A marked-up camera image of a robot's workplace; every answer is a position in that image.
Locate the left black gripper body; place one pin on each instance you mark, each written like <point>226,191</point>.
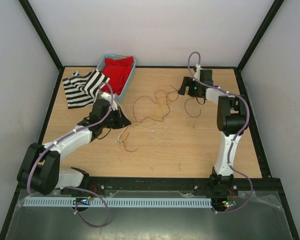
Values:
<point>109,122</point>

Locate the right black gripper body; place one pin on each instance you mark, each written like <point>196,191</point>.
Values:
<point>196,89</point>

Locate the white zip tie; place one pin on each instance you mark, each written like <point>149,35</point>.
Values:
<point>122,110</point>

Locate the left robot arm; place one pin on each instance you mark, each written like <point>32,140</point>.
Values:
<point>41,171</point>

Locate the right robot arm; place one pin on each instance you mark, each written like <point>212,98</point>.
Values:
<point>232,120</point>

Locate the blue plastic basket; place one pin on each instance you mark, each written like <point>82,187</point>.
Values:
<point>126,87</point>

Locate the black white striped cloth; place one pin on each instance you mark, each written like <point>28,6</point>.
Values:
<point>82,90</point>

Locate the red cloth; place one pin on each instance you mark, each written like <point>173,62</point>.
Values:
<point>118,72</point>

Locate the left circuit board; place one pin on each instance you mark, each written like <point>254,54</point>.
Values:
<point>82,201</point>

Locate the circuit board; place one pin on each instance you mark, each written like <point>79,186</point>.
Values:
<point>82,201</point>
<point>229,203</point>

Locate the right circuit board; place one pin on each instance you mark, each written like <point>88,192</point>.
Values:
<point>229,203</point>

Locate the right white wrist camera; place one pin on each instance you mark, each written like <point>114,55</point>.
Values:
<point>197,72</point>

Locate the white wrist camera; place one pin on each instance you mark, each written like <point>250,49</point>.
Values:
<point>112,99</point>
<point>197,72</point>

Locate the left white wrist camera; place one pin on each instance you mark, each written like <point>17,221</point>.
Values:
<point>112,99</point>

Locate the black aluminium frame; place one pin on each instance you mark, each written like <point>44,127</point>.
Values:
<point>265,183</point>

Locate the grey slotted cable duct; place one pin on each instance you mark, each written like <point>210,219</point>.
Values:
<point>121,202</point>

